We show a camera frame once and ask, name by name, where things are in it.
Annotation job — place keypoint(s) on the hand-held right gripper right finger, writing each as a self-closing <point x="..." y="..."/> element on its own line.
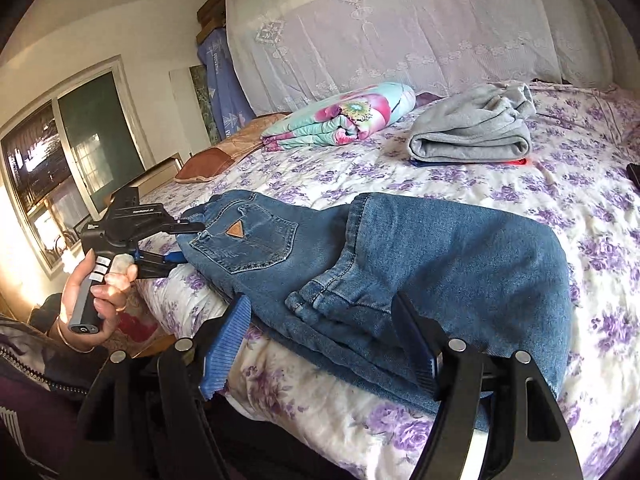
<point x="417" y="355"/>

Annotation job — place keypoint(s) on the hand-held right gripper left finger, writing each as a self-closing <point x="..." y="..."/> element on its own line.
<point x="225" y="350"/>

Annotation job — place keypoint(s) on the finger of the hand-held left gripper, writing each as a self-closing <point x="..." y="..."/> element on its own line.
<point x="187" y="227"/>
<point x="167" y="260"/>

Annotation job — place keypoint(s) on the blue denim jeans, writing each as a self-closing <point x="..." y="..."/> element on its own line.
<point x="450" y="260"/>

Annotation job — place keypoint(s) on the person's left forearm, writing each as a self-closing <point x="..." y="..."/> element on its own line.
<point x="82" y="355"/>

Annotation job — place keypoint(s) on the dark navy pants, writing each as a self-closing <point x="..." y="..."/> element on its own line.
<point x="634" y="174"/>

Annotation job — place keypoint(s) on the person's left hand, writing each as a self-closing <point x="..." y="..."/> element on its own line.
<point x="112" y="297"/>

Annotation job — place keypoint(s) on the red patterned cloth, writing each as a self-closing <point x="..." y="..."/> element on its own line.
<point x="137" y="322"/>

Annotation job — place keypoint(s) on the orange brown pillow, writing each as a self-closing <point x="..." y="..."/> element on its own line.
<point x="245" y="137"/>

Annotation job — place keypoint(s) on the green picture panel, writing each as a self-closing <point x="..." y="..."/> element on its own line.
<point x="202" y="105"/>

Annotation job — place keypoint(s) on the gold bangle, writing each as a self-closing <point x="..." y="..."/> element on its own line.
<point x="64" y="336"/>

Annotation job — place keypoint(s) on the blue patterned hanging cloth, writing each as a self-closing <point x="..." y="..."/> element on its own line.
<point x="222" y="90"/>

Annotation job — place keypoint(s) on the folded teal floral blanket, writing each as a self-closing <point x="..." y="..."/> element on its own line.
<point x="345" y="115"/>

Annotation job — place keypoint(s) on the person's dark jacket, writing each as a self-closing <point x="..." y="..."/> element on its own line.
<point x="30" y="400"/>

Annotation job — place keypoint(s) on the folded red garment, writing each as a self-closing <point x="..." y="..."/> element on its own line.
<point x="517" y="161"/>

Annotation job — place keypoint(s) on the wooden box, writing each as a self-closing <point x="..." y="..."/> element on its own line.
<point x="211" y="10"/>

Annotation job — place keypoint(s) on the purple floral bed sheet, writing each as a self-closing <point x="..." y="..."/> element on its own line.
<point x="590" y="220"/>

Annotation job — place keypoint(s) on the folded grey sweatpants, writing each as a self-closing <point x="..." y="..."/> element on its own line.
<point x="465" y="130"/>

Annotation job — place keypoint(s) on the white lace cover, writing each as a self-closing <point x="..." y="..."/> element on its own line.
<point x="400" y="25"/>

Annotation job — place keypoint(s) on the purple floral pillow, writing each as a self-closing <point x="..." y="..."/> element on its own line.
<point x="590" y="110"/>

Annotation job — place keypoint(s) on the sliding window with metal frame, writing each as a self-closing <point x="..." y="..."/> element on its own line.
<point x="95" y="130"/>

